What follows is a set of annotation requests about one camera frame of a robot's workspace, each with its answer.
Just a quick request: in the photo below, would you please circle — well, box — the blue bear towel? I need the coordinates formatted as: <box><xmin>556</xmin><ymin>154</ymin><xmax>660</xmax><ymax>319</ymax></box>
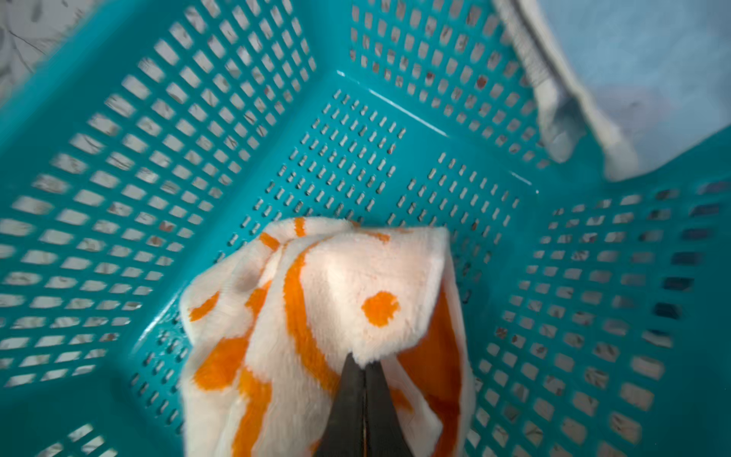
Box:
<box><xmin>494</xmin><ymin>1</ymin><xmax>730</xmax><ymax>182</ymax></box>

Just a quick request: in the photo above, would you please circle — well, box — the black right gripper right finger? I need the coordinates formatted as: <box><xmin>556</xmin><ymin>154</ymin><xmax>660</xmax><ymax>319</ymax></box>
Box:
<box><xmin>365</xmin><ymin>362</ymin><xmax>412</xmax><ymax>457</ymax></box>

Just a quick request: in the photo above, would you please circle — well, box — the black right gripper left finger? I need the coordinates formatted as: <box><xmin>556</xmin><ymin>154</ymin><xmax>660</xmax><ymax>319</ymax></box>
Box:
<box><xmin>314</xmin><ymin>354</ymin><xmax>366</xmax><ymax>457</ymax></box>

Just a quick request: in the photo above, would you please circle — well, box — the teal plastic basket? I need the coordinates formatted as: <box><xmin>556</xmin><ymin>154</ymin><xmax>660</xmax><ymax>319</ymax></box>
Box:
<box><xmin>1</xmin><ymin>1</ymin><xmax>730</xmax><ymax>456</ymax></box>

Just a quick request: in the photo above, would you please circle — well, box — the white orange patterned towel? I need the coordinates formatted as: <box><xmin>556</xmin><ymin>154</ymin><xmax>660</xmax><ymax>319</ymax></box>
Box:
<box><xmin>179</xmin><ymin>217</ymin><xmax>476</xmax><ymax>456</ymax></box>

